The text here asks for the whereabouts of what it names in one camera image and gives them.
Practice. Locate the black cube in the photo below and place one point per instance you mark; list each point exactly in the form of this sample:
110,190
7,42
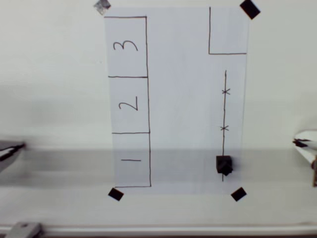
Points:
223,164

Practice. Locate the white paper sheet with drawings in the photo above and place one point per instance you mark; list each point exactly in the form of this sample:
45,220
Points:
178,99

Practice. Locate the shiny black tape piece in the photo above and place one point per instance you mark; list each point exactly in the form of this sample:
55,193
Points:
102,7

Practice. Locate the grey metal clamp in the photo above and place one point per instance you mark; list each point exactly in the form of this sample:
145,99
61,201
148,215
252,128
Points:
24,229

